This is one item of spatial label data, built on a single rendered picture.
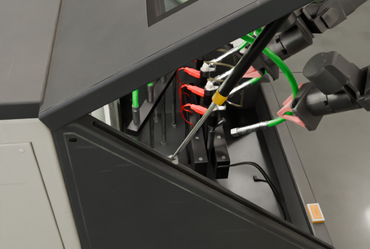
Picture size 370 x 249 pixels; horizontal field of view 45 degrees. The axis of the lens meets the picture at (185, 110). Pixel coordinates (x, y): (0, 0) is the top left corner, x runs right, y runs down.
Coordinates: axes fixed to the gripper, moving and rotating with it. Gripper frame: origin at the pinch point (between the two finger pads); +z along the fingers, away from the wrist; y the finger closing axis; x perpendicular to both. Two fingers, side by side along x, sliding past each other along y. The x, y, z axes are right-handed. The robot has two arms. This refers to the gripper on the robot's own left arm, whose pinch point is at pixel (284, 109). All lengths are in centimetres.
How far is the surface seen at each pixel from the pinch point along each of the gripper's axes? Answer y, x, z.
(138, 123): 14.0, -16.1, 30.8
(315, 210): 5.5, 29.0, 10.0
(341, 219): -50, 110, 85
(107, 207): 40.8, -17.0, 5.1
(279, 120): 1.9, 1.2, 1.4
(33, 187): 46, -29, 5
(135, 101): 12.7, -21.6, 25.6
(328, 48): -186, 88, 145
